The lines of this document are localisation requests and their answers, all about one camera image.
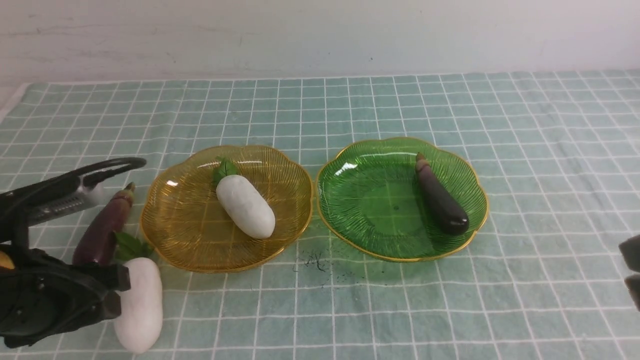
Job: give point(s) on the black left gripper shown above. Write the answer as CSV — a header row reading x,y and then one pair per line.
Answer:
x,y
41,296

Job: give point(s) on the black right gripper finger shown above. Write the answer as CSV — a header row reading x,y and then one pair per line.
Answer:
x,y
632,283
630,251

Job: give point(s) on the white radish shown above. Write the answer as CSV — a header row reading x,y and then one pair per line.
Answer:
x,y
243,203
140,323

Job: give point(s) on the purple eggplant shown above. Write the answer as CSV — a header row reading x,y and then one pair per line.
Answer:
x,y
97,245
448,214

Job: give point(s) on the green plastic plate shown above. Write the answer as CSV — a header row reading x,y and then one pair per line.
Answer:
x,y
369,197

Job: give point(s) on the amber plastic plate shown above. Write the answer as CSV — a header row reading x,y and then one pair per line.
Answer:
x,y
188,227

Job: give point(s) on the green checkered tablecloth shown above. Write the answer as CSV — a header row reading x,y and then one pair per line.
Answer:
x,y
557,153

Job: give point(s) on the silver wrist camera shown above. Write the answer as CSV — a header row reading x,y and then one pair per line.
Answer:
x,y
49,200

